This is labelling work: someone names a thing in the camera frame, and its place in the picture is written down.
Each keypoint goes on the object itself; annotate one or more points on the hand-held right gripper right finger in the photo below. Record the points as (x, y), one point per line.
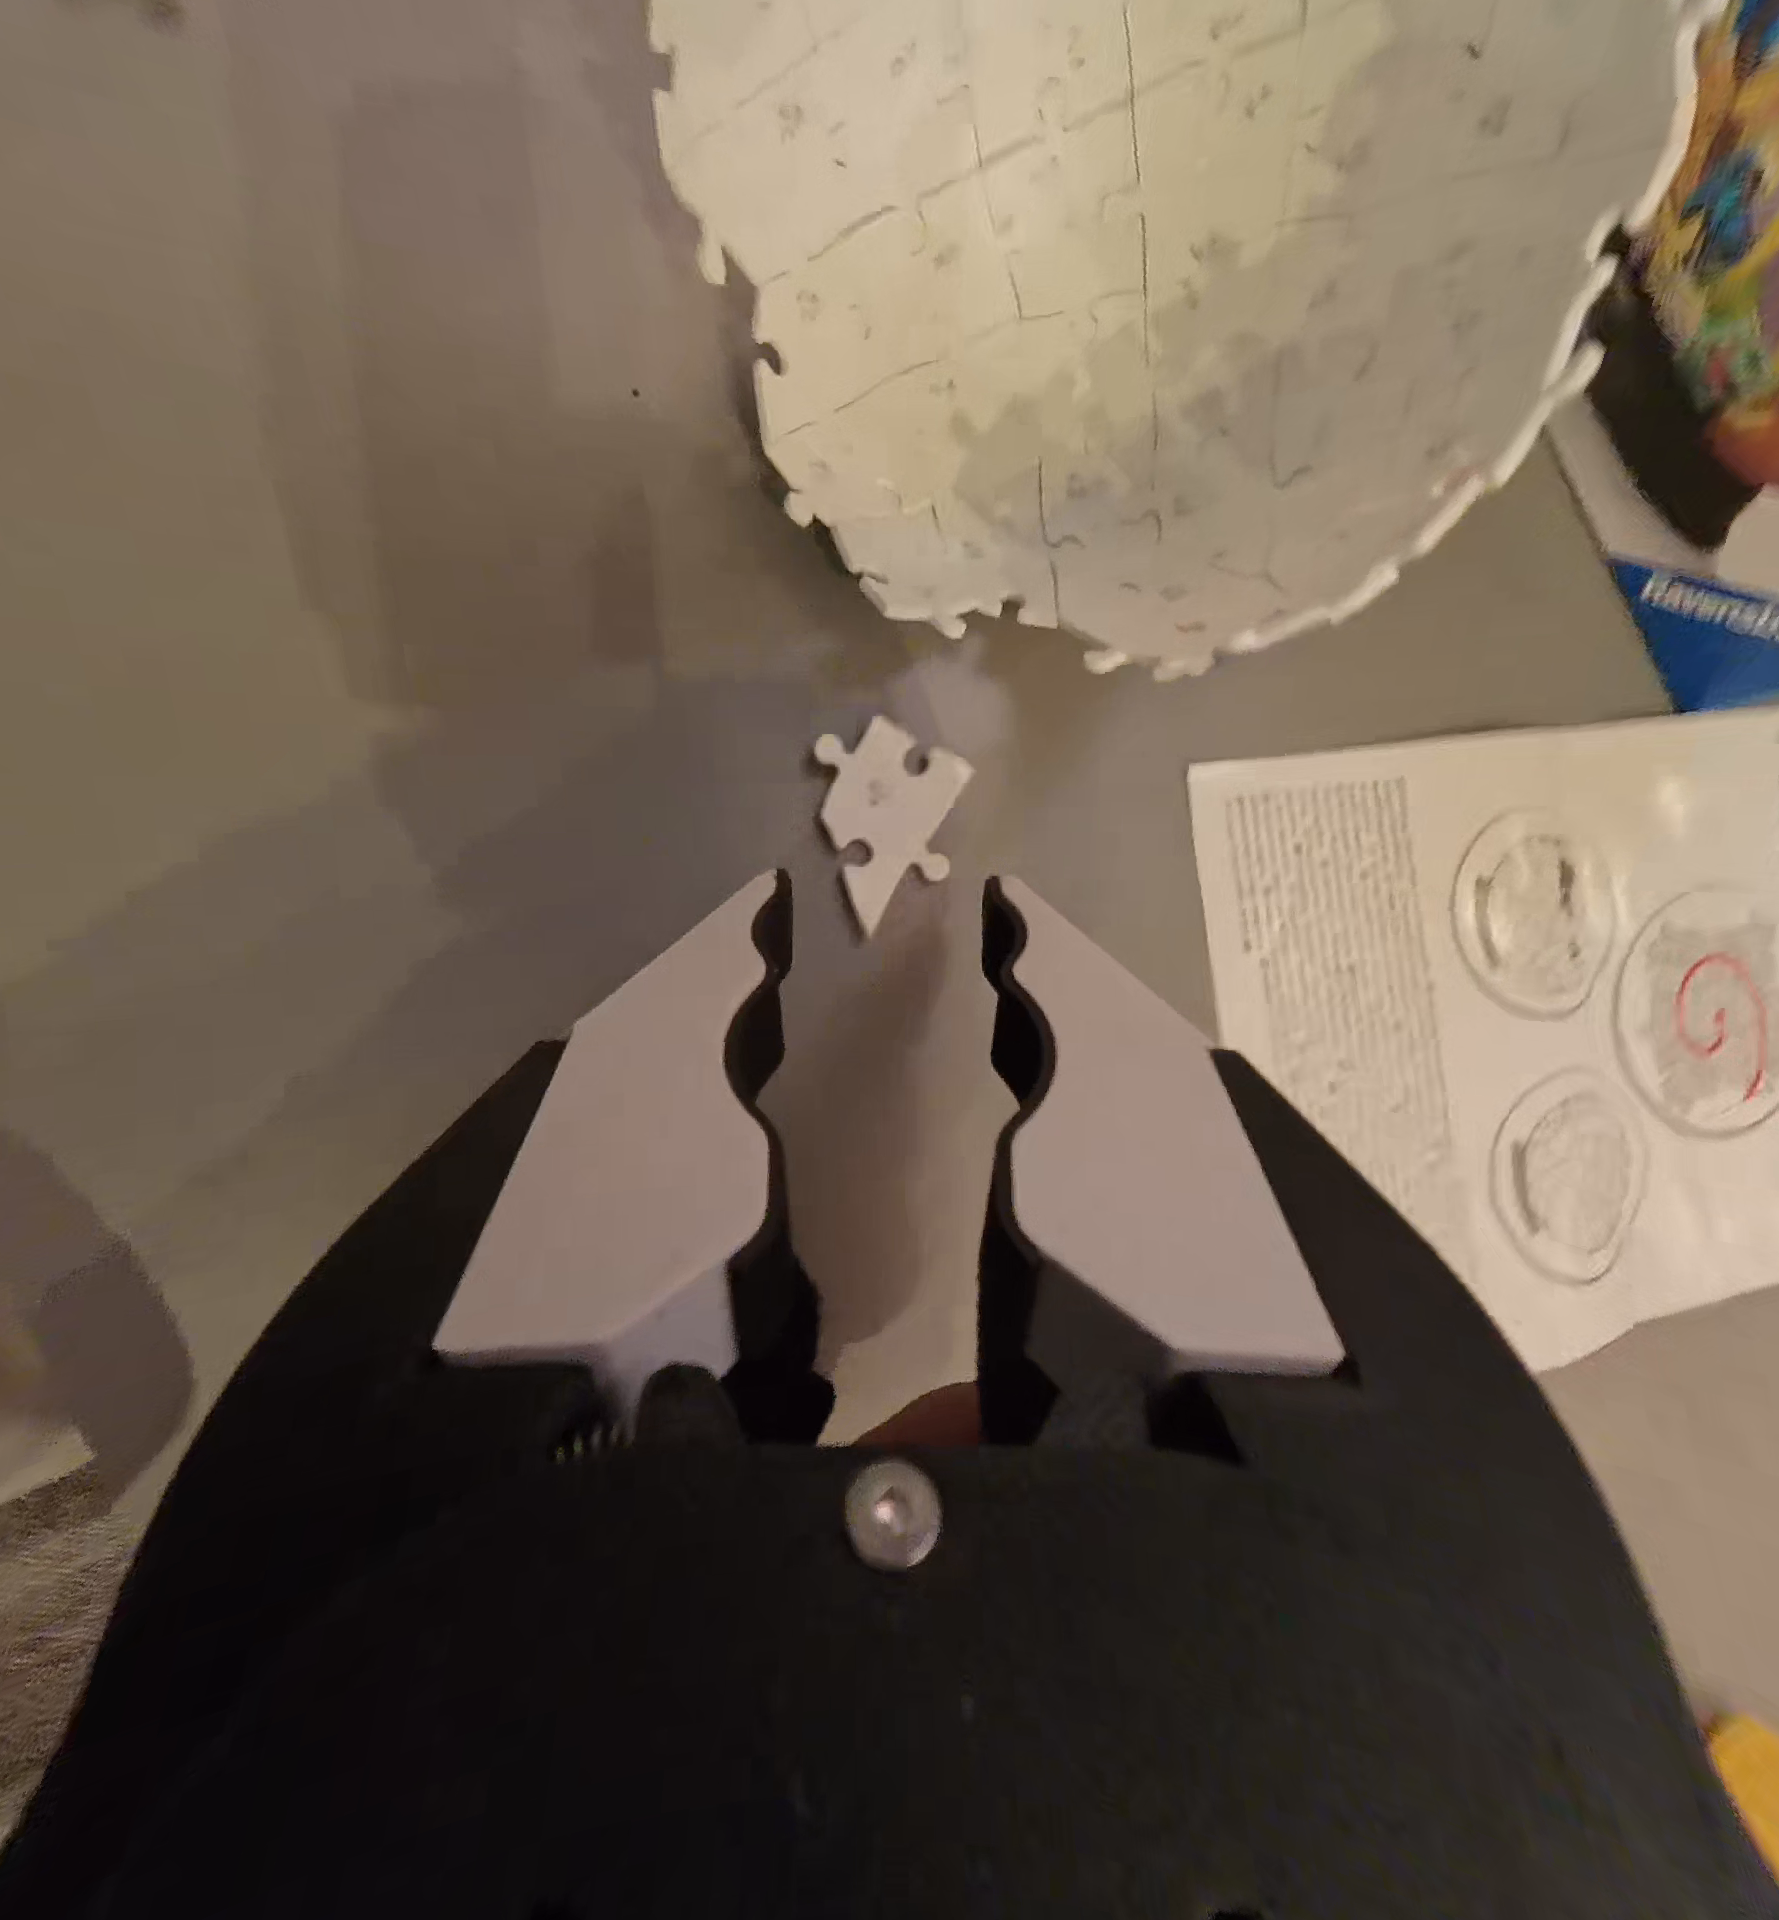
(1144, 1183)

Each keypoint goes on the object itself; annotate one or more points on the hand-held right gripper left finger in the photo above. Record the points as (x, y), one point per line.
(621, 1183)

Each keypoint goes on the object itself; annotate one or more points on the white puzzle piece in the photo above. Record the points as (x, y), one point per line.
(882, 809)

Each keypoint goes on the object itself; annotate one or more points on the white partly built puzzle ball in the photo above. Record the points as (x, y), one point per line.
(1131, 299)

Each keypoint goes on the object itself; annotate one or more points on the blue puzzle box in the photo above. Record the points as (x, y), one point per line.
(1727, 598)

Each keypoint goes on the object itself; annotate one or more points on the white instruction sheet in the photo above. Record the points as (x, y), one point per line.
(1341, 960)

